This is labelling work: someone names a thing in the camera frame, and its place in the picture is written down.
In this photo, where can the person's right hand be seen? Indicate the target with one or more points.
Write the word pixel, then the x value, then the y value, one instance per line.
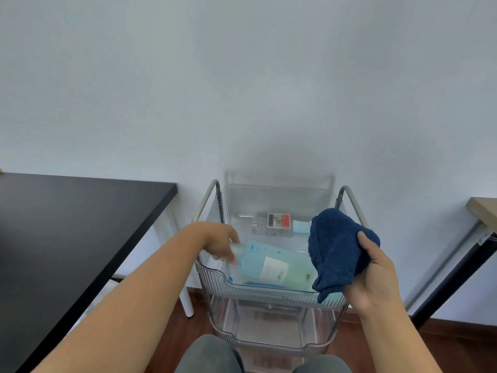
pixel 376 285

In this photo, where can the person's left hand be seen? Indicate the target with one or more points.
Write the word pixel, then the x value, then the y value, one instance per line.
pixel 216 236

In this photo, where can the person's right thumb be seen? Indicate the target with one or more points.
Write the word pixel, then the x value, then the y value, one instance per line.
pixel 369 248

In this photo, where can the person's left fingers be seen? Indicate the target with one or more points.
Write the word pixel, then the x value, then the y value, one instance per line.
pixel 228 254

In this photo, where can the dark blue cloth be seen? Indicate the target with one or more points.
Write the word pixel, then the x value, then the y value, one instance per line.
pixel 336 248

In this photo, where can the blue green liquid bottle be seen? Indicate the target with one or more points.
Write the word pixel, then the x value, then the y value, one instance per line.
pixel 271 268

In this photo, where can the person's right forearm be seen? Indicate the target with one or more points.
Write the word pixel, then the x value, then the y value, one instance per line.
pixel 392 341

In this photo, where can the person's left forearm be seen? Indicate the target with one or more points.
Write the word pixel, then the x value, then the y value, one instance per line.
pixel 132 302

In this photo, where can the small red white box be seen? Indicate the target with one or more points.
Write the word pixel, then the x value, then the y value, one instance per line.
pixel 278 221

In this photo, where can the clear plastic trolley cart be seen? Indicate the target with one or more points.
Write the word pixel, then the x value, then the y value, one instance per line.
pixel 268 306

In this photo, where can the small light blue box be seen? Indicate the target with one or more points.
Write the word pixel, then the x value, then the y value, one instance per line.
pixel 301 226

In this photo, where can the wooden desk with black leg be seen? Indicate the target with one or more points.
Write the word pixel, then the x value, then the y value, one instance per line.
pixel 458 268

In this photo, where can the person's left leg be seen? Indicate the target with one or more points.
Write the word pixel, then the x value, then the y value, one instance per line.
pixel 209 355

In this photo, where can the person's leg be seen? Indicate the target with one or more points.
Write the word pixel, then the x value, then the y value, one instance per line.
pixel 209 355
pixel 322 365

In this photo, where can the person's right leg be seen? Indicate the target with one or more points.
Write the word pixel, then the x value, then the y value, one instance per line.
pixel 322 365

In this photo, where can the black table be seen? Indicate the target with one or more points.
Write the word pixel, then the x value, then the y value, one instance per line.
pixel 58 248

